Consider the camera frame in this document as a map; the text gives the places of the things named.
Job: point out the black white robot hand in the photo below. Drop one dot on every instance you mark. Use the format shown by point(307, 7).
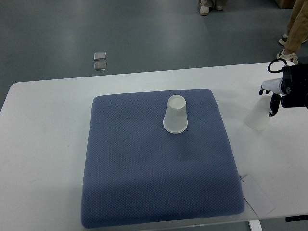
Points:
point(275, 86)

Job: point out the white paper cup carried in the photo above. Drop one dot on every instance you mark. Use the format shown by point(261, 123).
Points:
point(258, 117)

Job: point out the person in white jacket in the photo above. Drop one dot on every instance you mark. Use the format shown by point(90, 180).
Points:
point(296, 33)

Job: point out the white shoe far person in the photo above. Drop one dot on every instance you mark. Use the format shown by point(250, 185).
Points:
point(204, 11)

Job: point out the white paper cup on cushion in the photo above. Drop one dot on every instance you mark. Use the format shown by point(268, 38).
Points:
point(175, 120)

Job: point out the white paper tag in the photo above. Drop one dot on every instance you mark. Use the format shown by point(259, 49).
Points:
point(255, 197)

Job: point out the black table control panel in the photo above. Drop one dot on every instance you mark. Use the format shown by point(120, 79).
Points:
point(296, 218)

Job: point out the white table leg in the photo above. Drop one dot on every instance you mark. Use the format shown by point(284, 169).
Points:
point(255, 225)

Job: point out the blue textured cushion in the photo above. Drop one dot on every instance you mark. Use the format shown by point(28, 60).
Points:
point(137, 172)

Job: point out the upper metal floor plate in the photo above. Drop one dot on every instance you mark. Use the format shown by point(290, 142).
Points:
point(99, 56)

